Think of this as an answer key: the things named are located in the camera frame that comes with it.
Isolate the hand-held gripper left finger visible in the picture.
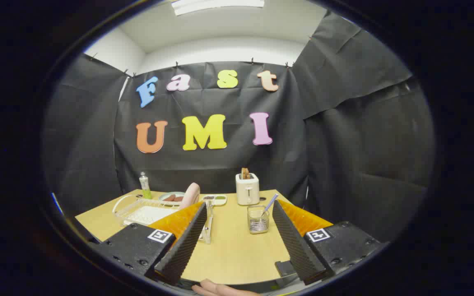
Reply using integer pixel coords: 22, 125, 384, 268
91, 201, 209, 286

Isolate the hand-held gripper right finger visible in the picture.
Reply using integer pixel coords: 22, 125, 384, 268
272, 199, 388, 285

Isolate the metal wire basket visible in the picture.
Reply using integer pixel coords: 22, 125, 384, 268
247, 205, 270, 234

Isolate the white wire dish rack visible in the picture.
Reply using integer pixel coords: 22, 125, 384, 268
112, 194, 214, 244

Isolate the blue checked handle spoon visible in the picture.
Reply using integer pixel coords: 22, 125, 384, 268
262, 194, 279, 216

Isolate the pink plate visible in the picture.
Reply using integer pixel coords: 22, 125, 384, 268
178, 183, 200, 210

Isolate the pale green oval plate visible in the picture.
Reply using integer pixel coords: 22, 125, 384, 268
159, 192, 186, 203

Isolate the black table clamp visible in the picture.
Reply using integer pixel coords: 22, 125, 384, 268
275, 260, 297, 277

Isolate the white divided snack tray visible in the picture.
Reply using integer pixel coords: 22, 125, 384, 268
201, 194, 228, 206

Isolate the green liquid clear bottle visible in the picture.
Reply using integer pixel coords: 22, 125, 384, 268
139, 172, 152, 200

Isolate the cream toaster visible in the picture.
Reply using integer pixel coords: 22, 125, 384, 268
236, 173, 260, 206

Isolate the black backdrop cloth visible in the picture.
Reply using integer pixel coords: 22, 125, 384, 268
42, 10, 435, 243

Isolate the ceiling light panel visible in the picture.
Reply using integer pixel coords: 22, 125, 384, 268
171, 0, 265, 16

